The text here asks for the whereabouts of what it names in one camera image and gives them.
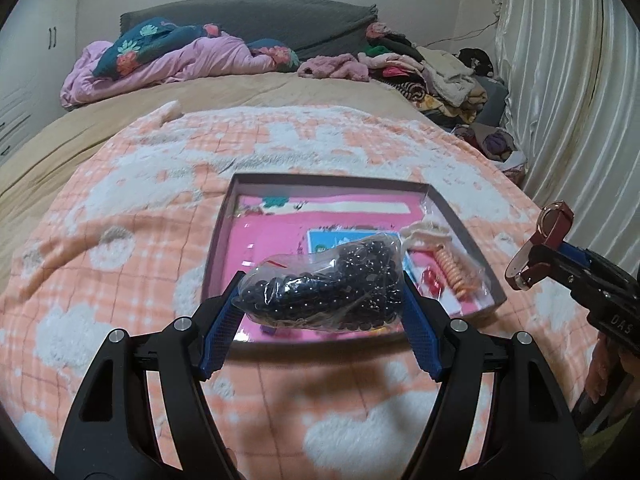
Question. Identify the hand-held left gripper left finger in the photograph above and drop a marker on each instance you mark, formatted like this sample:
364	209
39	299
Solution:
220	330

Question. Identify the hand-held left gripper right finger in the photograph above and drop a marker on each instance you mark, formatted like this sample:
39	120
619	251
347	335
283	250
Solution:
420	330

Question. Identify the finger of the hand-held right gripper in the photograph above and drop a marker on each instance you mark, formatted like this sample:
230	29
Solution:
570	275
572	251

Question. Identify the red cherry earrings packet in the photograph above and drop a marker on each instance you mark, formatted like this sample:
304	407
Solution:
430	280

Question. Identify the pink-lined cardboard box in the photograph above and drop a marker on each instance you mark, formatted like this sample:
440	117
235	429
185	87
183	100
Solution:
250	250

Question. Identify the bag of black beads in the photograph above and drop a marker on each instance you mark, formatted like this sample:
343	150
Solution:
325	285

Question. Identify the person's right hand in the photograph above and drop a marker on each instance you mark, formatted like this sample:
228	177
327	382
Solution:
597	367

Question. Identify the small purple packet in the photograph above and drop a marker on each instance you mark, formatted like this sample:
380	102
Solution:
271	330

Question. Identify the white fabric accessory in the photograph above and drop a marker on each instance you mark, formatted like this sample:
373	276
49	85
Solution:
425	232

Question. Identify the peach and white plush blanket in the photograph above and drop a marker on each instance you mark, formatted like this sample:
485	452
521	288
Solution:
125	240

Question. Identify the bag of clothes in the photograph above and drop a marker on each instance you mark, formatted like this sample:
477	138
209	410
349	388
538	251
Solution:
495	142

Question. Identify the white satin curtain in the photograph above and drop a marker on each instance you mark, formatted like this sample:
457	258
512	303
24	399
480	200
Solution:
565	85

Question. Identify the grey pillow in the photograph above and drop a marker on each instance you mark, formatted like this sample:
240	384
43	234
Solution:
492	102

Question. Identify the black and white garment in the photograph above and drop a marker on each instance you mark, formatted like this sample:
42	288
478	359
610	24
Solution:
475	59

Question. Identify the pile of folded clothes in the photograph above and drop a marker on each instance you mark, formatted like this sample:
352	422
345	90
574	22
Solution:
440	72

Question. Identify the beige bed sheet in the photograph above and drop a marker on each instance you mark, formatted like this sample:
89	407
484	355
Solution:
225	92

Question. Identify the pink floral quilt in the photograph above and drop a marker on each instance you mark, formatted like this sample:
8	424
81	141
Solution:
200	60

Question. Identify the pink fluffy garment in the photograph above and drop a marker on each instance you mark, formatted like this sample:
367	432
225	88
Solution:
335	66

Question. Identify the grey headboard cushion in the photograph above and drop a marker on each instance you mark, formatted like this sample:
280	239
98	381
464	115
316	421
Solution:
280	22

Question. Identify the white wardrobe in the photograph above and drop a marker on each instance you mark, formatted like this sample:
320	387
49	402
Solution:
30	60

